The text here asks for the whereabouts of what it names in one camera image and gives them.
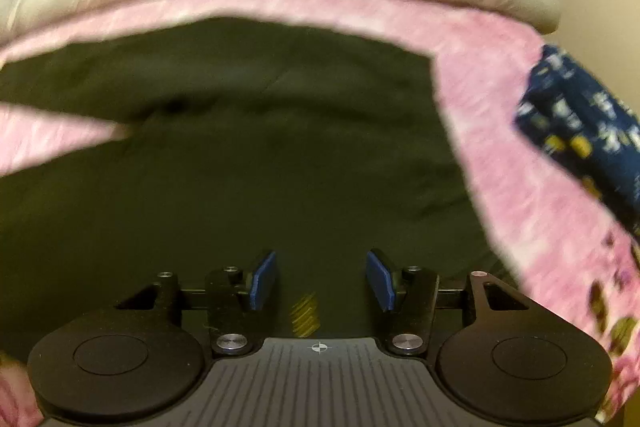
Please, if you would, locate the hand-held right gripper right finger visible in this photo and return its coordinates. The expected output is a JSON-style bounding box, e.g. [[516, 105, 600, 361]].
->
[[366, 249, 534, 356]]

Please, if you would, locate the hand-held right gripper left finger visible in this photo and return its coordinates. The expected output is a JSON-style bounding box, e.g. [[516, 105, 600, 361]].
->
[[114, 249, 277, 356]]

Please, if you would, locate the dark green garment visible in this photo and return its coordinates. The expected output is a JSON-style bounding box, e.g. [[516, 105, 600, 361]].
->
[[0, 14, 507, 364]]

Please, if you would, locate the pink floral blanket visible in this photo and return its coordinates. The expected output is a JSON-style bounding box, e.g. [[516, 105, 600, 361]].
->
[[0, 0, 640, 427]]

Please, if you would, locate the navy printed cloth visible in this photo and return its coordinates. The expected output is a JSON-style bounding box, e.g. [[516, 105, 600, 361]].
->
[[514, 44, 640, 239]]

